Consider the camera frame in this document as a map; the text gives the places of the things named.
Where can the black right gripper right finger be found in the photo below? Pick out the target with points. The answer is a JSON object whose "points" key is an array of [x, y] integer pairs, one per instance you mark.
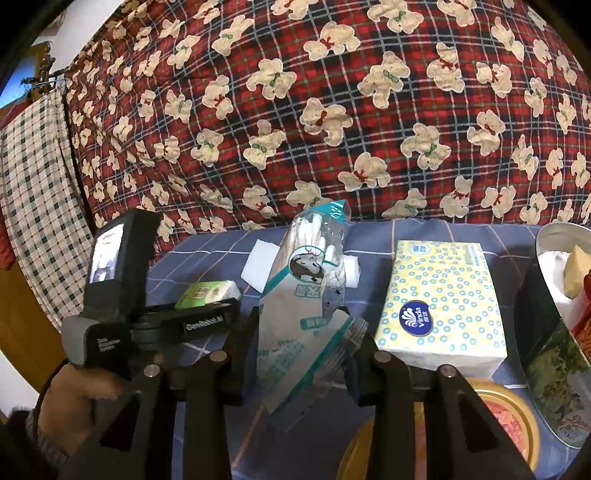
{"points": [[427, 424]]}

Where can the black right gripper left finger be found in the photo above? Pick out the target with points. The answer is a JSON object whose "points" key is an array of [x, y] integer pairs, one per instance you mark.
{"points": [[171, 416]]}

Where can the green white tissue pack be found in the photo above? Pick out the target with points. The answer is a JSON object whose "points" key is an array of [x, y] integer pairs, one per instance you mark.
{"points": [[199, 294]]}

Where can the cotton swab plastic bag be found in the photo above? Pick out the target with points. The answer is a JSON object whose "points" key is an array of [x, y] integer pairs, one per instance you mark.
{"points": [[306, 335]]}

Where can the white sponge block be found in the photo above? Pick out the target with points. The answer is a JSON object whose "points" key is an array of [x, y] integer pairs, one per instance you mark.
{"points": [[258, 264]]}

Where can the white gauze roll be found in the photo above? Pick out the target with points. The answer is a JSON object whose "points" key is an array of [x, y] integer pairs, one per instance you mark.
{"points": [[352, 271]]}

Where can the yellow sponge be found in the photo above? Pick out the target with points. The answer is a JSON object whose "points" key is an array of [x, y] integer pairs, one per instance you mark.
{"points": [[577, 267]]}

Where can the person left hand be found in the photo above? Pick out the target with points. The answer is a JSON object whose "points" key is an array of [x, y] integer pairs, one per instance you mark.
{"points": [[66, 417]]}

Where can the round silver metal tin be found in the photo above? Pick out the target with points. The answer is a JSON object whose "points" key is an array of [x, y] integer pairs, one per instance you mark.
{"points": [[556, 369]]}

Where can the yellow patterned tissue box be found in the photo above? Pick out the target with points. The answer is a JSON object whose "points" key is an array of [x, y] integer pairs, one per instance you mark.
{"points": [[441, 308]]}

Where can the green white checked cloth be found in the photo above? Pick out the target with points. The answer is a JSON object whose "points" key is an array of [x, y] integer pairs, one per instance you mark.
{"points": [[42, 207]]}

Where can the red plaid teddy bear blanket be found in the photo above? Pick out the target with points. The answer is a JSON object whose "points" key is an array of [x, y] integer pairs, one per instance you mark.
{"points": [[224, 115]]}

